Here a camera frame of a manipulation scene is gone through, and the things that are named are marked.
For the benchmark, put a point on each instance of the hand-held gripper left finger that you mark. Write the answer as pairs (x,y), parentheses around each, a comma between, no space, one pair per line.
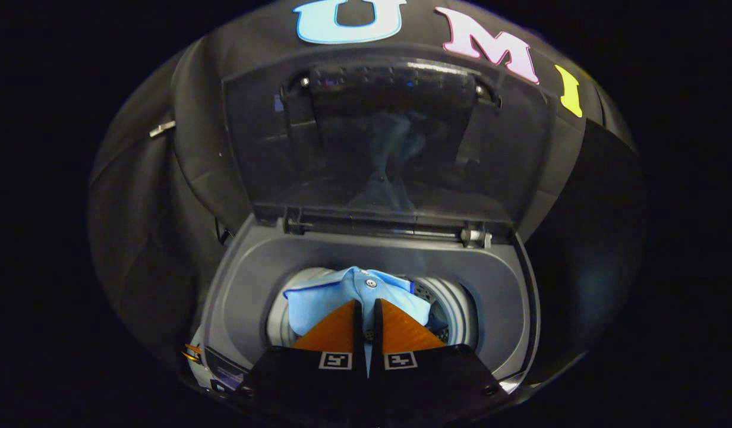
(318,386)

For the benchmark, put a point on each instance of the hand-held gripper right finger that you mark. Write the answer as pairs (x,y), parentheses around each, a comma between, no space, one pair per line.
(425,386)

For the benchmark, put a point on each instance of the light blue polo shirt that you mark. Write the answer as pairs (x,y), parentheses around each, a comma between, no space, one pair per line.
(330,297)

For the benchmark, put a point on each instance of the white cloth clip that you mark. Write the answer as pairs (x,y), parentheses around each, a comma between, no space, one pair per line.
(162,129)

